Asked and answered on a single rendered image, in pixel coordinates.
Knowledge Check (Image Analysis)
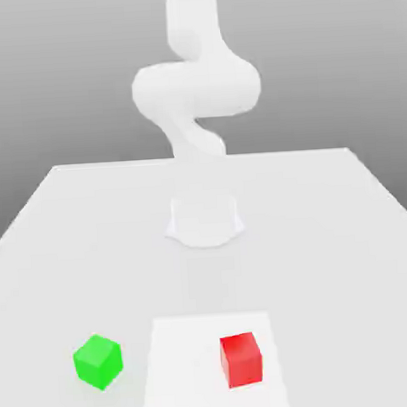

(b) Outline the small red cube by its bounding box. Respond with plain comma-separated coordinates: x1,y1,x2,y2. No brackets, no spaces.
218,331,266,391

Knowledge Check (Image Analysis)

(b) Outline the small green cube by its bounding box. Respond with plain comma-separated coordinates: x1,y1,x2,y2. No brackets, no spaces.
71,332,126,393

